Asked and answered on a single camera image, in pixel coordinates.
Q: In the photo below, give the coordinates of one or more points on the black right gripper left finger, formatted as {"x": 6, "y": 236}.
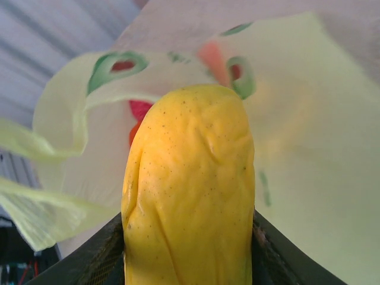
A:
{"x": 89, "y": 261}

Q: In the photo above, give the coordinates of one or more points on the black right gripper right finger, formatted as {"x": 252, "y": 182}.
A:
{"x": 282, "y": 261}

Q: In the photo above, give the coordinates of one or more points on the yellow fake banana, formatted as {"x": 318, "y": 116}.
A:
{"x": 190, "y": 184}

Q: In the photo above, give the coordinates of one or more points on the yellow-green avocado print plastic bag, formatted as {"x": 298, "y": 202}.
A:
{"x": 311, "y": 118}

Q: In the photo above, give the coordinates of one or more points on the red fake apple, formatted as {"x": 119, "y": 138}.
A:
{"x": 139, "y": 108}

